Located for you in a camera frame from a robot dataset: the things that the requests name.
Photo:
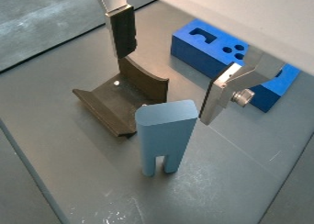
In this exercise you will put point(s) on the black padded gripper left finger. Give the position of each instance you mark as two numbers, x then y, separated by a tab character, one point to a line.
121	22

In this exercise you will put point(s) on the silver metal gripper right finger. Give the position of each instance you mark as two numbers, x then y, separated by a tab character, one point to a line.
230	87

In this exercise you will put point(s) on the light blue square-circle peg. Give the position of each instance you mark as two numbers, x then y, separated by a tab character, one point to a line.
165	126

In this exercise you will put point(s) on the blue shape-sorting board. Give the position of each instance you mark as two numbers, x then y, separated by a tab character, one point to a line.
209	49

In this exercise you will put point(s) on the black curved holder stand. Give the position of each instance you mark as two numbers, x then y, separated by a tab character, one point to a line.
115	100

